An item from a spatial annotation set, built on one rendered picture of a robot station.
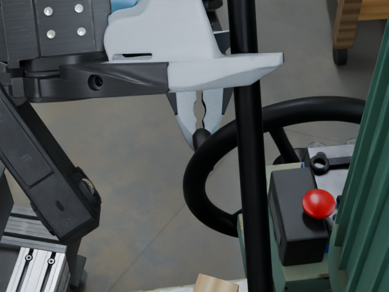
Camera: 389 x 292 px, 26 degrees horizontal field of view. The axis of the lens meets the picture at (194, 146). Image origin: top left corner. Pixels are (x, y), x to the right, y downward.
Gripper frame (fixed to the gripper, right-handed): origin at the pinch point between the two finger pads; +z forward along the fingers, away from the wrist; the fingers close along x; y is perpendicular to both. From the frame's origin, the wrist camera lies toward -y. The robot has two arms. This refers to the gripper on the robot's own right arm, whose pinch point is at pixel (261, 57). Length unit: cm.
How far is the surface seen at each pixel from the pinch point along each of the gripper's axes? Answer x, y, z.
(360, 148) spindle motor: -6.7, -4.3, 3.6
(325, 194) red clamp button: 25.4, -16.2, 9.2
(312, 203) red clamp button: 24.8, -16.6, 7.9
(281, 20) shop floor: 184, -13, 37
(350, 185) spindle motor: -4.5, -6.8, 3.6
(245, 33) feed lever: -6.0, 2.0, -1.8
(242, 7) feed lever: -6.0, 3.3, -1.8
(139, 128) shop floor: 159, -34, -5
